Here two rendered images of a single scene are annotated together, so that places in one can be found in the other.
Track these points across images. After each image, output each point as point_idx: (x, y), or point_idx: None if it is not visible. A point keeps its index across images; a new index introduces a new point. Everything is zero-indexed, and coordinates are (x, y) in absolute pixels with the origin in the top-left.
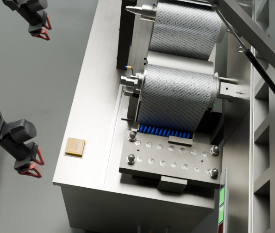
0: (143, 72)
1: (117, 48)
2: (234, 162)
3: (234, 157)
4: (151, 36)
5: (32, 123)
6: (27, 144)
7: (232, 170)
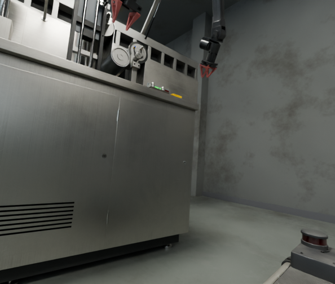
0: (139, 45)
1: (101, 56)
2: (149, 75)
3: (147, 74)
4: (80, 57)
5: (199, 43)
6: (205, 61)
7: (150, 78)
